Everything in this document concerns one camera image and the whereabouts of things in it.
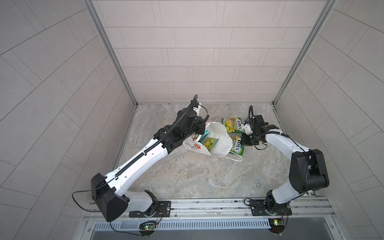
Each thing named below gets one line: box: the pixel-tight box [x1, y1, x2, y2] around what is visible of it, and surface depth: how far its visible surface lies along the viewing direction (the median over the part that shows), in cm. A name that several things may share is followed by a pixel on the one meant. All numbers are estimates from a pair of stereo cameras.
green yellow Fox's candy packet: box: [222, 117, 245, 133], surface depth 102 cm
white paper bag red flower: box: [182, 122, 233, 156], surface depth 82 cm
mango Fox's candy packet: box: [203, 137, 219, 151], surface depth 89 cm
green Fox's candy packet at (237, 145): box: [230, 136, 244, 156], surface depth 87 cm
